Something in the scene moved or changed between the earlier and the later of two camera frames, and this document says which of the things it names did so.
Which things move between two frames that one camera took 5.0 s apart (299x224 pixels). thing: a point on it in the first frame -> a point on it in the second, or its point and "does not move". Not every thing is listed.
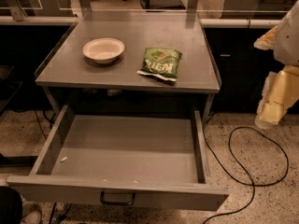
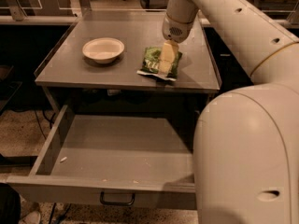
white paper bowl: [103, 50] does not move
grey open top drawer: [133, 160] does not move
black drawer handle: [115, 203] does not move
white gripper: [288, 39] -> [175, 30]
